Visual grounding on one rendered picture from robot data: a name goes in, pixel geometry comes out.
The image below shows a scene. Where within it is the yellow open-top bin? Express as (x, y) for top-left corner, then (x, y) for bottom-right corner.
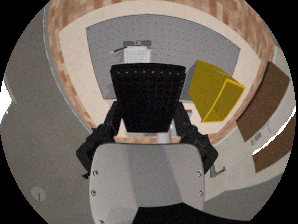
(188, 60), (246, 123)

